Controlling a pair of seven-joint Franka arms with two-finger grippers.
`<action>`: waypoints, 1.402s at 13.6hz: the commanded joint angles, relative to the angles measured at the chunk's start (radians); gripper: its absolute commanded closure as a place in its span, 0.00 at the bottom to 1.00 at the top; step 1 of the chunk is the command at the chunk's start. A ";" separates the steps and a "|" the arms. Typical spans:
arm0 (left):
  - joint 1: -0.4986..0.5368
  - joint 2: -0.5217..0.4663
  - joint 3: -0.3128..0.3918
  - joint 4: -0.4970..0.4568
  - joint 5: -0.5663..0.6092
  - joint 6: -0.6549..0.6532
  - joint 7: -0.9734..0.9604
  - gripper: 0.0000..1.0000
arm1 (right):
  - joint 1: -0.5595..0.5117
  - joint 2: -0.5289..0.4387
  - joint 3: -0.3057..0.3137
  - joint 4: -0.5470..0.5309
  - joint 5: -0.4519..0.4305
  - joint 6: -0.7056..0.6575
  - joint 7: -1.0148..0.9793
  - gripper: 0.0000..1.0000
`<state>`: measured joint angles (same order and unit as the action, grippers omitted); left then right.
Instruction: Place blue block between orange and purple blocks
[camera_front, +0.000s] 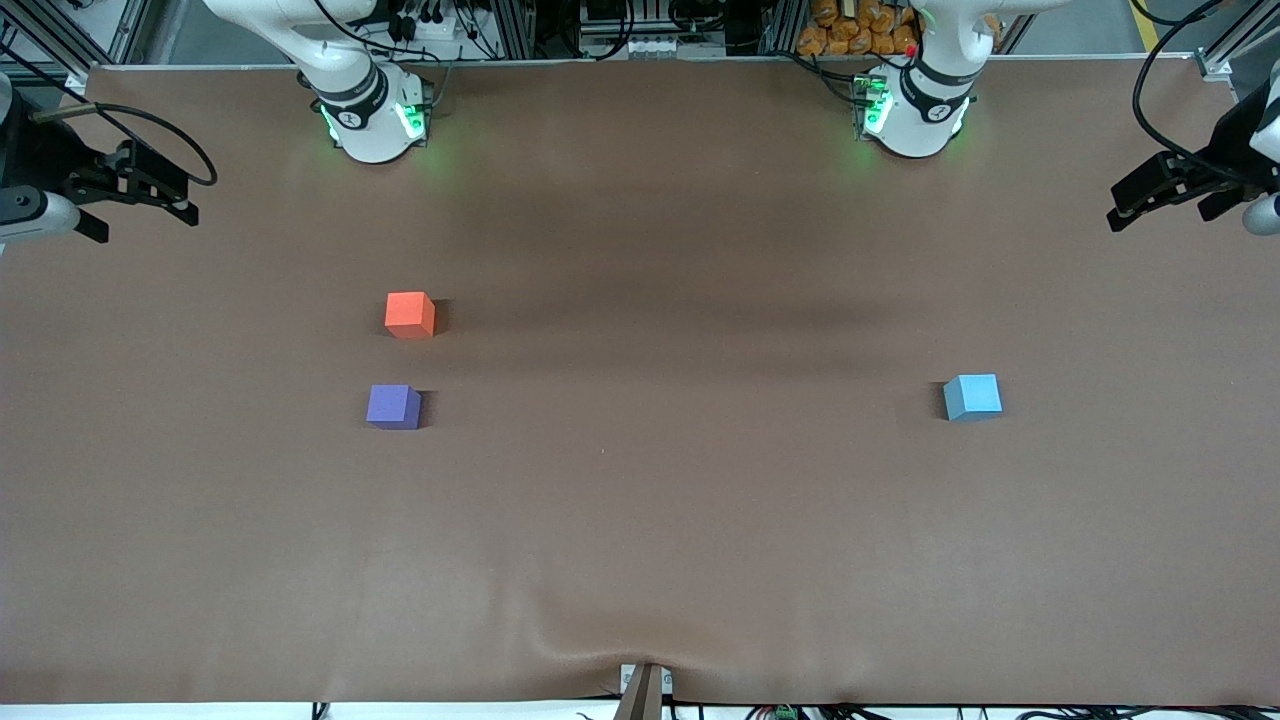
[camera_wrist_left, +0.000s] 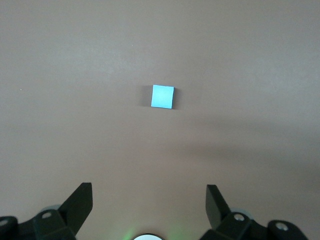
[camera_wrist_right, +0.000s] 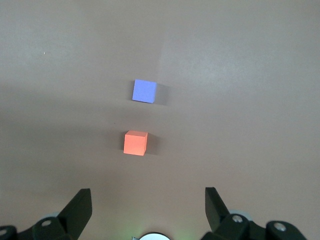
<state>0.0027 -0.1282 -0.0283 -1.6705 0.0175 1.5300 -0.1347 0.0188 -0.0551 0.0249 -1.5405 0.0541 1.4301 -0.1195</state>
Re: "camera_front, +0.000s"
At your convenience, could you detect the bag of orange items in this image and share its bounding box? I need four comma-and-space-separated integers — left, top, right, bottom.
797, 0, 1003, 57

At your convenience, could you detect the light blue foam block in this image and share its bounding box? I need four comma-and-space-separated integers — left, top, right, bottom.
943, 373, 1003, 423

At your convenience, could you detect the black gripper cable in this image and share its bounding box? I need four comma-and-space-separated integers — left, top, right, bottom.
1132, 0, 1280, 161
30, 103, 218, 188

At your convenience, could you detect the purple foam block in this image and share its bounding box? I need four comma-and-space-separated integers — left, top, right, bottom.
365, 384, 423, 431

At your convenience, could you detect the orange foam block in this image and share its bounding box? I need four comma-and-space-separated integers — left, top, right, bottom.
384, 291, 437, 340

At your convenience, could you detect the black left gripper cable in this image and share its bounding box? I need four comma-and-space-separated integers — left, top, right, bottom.
1132, 0, 1280, 161

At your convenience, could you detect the white power strip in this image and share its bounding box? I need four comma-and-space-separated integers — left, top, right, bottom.
385, 0, 466, 43

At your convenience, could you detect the aluminium frame post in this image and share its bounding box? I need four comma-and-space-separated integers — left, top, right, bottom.
488, 0, 538, 61

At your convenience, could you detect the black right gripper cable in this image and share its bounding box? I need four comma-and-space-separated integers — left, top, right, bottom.
30, 103, 218, 188

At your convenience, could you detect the brown table cloth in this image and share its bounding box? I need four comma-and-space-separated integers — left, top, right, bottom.
0, 55, 1280, 706

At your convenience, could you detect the aluminium corner bracket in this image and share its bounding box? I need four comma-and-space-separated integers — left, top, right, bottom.
1195, 40, 1246, 83

